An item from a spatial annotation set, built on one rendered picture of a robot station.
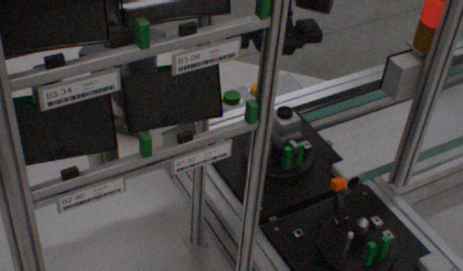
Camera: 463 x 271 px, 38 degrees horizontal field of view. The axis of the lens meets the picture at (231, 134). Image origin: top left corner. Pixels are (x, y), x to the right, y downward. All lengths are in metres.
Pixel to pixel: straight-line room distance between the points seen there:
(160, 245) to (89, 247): 0.13
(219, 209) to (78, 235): 0.29
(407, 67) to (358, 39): 2.39
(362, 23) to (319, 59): 0.46
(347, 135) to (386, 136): 0.09
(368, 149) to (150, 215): 0.49
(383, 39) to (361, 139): 2.13
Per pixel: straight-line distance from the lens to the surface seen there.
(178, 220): 1.35
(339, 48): 3.46
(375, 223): 1.21
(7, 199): 1.04
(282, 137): 1.25
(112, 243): 1.32
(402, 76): 1.17
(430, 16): 1.14
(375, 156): 1.47
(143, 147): 0.81
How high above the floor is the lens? 1.88
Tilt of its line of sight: 41 degrees down
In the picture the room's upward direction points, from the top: 5 degrees clockwise
